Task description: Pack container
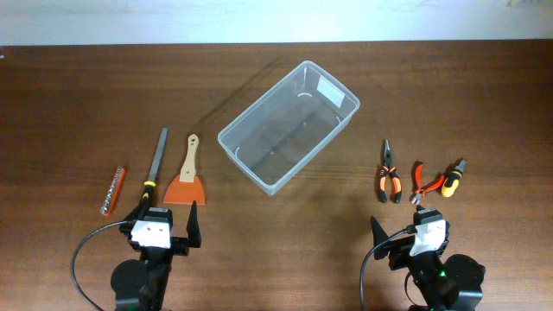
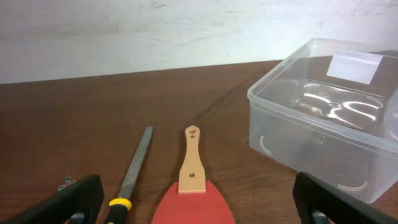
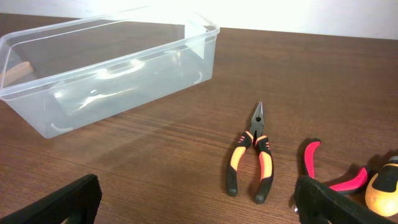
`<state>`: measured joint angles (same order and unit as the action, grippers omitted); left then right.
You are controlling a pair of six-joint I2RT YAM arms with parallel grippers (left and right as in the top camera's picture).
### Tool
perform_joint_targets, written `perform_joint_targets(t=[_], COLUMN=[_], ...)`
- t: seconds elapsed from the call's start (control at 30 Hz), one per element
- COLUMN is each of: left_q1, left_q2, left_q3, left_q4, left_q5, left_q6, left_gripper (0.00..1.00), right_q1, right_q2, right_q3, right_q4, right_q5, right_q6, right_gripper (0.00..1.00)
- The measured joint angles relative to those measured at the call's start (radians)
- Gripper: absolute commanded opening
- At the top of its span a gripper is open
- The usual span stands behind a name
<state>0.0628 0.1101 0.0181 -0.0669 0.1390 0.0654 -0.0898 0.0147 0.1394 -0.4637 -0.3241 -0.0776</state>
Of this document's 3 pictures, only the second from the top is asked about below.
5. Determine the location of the orange scraper wooden handle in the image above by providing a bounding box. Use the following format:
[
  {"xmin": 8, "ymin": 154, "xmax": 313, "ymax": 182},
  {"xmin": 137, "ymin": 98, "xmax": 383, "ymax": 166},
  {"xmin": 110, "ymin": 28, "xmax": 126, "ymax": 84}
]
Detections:
[{"xmin": 150, "ymin": 125, "xmax": 236, "ymax": 224}]

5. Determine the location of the orange socket bit rail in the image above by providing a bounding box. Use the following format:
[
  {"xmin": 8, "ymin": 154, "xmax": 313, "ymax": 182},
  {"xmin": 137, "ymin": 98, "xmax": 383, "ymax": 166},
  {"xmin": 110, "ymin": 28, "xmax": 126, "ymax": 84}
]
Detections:
[{"xmin": 58, "ymin": 176, "xmax": 76, "ymax": 191}]

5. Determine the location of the metal file yellow black handle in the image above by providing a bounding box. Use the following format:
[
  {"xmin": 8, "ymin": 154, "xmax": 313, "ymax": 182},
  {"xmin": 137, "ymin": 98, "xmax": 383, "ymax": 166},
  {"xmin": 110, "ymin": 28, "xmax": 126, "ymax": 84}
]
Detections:
[{"xmin": 104, "ymin": 126, "xmax": 154, "ymax": 224}]

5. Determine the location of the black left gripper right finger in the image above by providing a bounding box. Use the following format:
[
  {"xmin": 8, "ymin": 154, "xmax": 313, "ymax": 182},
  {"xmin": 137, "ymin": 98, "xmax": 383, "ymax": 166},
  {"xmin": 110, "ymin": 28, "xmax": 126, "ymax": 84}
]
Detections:
[{"xmin": 292, "ymin": 172, "xmax": 397, "ymax": 224}]

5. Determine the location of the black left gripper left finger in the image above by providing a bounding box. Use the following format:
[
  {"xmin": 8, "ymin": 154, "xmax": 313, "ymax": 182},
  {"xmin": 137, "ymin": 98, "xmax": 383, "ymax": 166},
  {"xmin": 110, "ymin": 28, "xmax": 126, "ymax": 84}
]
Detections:
[{"xmin": 2, "ymin": 174, "xmax": 104, "ymax": 224}]

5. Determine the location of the clear plastic container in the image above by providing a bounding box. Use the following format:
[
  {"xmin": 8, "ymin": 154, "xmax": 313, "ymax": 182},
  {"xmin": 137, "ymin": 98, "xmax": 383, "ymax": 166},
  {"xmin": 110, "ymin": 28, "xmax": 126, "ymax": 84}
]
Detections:
[{"xmin": 248, "ymin": 39, "xmax": 397, "ymax": 203}]

